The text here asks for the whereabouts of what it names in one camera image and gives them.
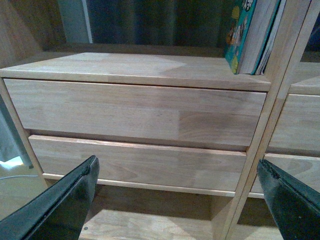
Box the upper left wooden drawer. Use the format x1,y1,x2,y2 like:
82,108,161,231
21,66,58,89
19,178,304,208
4,78,266,149

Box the wooden drawer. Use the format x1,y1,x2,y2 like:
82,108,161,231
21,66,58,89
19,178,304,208
29,135,246,195
264,153,320,192
269,93,320,152
4,78,266,149

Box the upper right wooden drawer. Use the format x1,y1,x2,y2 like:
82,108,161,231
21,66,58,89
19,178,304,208
269,93,320,152

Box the lower left wooden drawer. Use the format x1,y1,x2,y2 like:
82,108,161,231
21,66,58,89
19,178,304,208
29,135,246,195

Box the left wooden shelf unit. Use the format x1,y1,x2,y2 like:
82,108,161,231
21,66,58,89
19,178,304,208
0,0,311,240

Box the white cable on floor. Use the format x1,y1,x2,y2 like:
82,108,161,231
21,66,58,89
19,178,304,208
0,174,38,180

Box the lower right wooden drawer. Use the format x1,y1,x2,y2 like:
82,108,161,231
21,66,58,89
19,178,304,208
264,153,320,192

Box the thick teal cover book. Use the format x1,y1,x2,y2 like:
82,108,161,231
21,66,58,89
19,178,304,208
225,0,280,75

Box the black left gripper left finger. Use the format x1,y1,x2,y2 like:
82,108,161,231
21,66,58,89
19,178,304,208
0,155,100,240

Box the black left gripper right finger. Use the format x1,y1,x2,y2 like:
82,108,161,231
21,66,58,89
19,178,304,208
257,159,320,240

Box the right wooden shelf unit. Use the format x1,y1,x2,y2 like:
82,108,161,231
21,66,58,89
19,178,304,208
221,0,320,240

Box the wooden shelf unit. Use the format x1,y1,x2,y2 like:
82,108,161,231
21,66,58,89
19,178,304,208
0,0,311,240
221,0,320,240

